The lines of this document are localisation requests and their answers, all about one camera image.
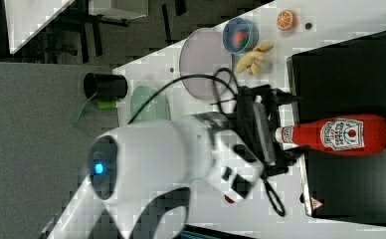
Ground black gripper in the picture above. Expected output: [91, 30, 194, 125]
[235, 85, 300, 176]

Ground red ketchup bottle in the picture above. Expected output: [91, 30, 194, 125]
[275, 114, 386, 156]

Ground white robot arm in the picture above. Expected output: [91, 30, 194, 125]
[42, 86, 296, 239]

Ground yellow toy banana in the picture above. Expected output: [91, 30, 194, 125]
[236, 42, 274, 76]

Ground red toy strawberry in bowl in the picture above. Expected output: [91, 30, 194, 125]
[233, 30, 249, 48]

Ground blue bowl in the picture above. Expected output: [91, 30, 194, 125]
[222, 17, 259, 54]

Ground grey round plate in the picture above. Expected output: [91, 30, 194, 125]
[179, 28, 233, 101]

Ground orange slice toy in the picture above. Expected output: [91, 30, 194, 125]
[277, 10, 296, 31]

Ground black cylinder cup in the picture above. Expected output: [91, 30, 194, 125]
[83, 73, 128, 101]

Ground black cable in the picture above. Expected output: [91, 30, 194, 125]
[127, 67, 240, 125]

